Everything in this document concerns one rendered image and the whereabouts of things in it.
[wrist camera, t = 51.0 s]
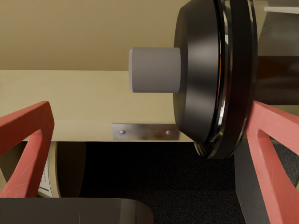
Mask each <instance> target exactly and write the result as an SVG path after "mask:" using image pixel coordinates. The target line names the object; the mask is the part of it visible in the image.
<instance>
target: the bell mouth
mask: <svg viewBox="0 0 299 224"><path fill-rule="evenodd" d="M27 142H28V141H24V143H23V151H24V149H25V147H26V144H27ZM22 153H23V152H22ZM85 161H86V141H51V144H50V148H49V152H48V158H47V161H46V164H45V168H44V172H43V175H42V178H41V182H40V186H39V189H38V193H37V194H38V195H40V196H42V197H44V198H78V196H79V193H80V190H81V186H82V182H83V178H84V172H85Z"/></svg>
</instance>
